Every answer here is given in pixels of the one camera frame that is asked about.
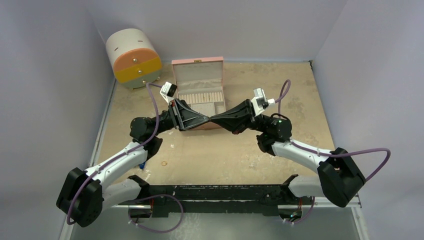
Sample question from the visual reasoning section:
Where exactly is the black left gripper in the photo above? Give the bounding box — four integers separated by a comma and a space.
152, 98, 210, 137

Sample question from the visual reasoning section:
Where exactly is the pink jewelry box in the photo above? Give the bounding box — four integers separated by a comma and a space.
171, 56, 226, 117

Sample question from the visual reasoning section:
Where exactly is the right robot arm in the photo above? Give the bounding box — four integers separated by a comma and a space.
210, 99, 367, 208

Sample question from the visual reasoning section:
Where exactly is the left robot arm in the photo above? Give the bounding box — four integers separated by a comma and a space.
56, 98, 210, 227

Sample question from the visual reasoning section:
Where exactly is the blue stapler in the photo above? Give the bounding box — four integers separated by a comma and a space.
139, 162, 146, 170

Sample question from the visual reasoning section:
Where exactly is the round pastel drawer organizer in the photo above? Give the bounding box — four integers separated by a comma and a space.
105, 28, 163, 89

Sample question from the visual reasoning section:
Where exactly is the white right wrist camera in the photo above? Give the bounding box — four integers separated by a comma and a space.
250, 88, 276, 117

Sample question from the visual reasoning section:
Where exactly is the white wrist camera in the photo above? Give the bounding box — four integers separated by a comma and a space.
250, 88, 276, 117
160, 81, 178, 103

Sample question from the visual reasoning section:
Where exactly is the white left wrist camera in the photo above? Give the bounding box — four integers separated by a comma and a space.
160, 81, 178, 103

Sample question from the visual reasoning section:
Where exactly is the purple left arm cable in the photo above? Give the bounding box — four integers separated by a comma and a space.
66, 82, 165, 226

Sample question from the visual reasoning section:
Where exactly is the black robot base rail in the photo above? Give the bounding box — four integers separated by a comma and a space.
129, 175, 313, 220

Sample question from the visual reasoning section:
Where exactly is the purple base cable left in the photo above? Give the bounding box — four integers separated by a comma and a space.
128, 194, 185, 234

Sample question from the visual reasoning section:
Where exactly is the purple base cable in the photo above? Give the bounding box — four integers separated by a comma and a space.
128, 194, 185, 234
282, 195, 318, 227

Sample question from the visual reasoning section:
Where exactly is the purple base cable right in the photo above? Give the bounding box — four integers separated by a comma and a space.
282, 195, 318, 227

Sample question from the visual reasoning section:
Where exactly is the aluminium frame rail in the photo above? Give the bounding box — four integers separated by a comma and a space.
94, 184, 362, 210

